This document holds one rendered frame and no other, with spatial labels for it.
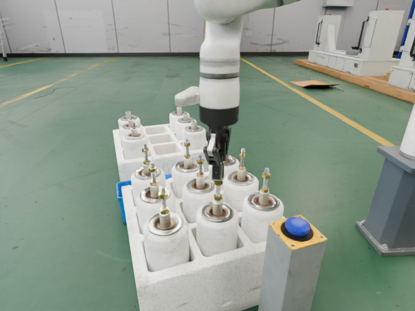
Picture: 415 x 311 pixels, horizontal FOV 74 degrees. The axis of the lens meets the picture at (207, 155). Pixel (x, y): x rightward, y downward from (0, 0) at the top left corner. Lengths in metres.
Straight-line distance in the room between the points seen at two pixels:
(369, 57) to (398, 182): 3.15
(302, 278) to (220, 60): 0.39
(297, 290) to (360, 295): 0.36
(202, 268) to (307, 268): 0.21
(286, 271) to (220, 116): 0.28
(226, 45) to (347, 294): 0.69
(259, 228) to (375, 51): 3.52
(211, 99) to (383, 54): 3.67
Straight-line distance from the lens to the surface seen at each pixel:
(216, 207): 0.61
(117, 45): 7.14
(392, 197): 0.95
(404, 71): 3.37
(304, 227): 0.49
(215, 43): 0.48
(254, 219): 0.65
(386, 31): 4.05
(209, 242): 0.63
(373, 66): 4.03
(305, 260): 0.51
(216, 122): 0.49
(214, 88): 0.48
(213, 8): 0.46
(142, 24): 7.00
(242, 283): 0.69
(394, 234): 1.01
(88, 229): 1.06
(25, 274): 0.98
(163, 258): 0.60
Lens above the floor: 0.63
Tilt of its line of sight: 25 degrees down
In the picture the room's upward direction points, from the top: straight up
